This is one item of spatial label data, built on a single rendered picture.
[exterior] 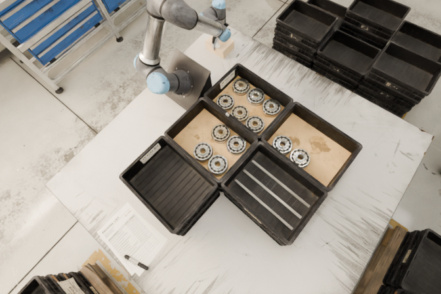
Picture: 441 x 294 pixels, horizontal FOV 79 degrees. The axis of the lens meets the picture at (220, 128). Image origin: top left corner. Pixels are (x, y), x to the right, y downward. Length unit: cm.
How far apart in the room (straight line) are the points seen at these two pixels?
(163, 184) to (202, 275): 48
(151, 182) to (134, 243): 33
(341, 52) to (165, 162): 172
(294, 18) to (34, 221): 272
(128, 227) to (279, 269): 80
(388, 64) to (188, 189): 175
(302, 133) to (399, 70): 112
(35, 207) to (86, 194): 108
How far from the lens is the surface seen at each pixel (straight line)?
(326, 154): 148
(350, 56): 249
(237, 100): 155
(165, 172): 144
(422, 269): 219
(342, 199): 158
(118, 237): 159
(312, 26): 247
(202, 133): 147
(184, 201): 138
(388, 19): 273
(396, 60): 245
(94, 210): 167
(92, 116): 281
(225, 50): 186
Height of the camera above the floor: 216
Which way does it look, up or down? 65 degrees down
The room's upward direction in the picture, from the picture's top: 9 degrees counter-clockwise
